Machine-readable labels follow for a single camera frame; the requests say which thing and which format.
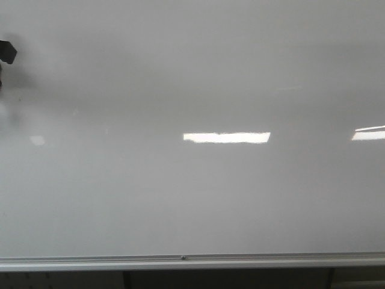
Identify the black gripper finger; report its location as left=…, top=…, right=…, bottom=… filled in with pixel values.
left=0, top=40, right=17, bottom=64

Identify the dark cabinet under whiteboard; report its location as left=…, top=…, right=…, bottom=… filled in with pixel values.
left=1, top=266, right=384, bottom=288

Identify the white whiteboard with aluminium frame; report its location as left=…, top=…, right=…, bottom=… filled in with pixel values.
left=1, top=1, right=384, bottom=272

